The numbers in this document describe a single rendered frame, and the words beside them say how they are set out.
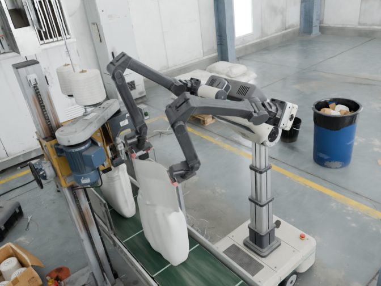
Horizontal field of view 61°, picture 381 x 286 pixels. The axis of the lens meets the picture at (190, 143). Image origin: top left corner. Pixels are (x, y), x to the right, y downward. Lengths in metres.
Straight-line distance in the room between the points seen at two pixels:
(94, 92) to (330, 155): 2.69
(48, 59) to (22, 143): 1.17
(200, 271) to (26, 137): 3.32
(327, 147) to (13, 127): 3.84
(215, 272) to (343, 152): 2.12
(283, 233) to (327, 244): 0.47
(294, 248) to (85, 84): 1.78
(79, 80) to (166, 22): 5.39
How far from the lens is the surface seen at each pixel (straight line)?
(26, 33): 4.13
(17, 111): 4.75
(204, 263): 2.28
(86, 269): 3.00
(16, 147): 4.88
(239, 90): 1.63
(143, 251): 2.44
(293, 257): 2.48
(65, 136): 1.78
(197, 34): 7.55
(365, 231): 3.15
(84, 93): 1.77
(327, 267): 2.81
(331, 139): 3.66
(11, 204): 3.86
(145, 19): 6.77
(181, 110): 1.18
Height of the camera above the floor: 2.09
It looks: 28 degrees down
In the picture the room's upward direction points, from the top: 8 degrees counter-clockwise
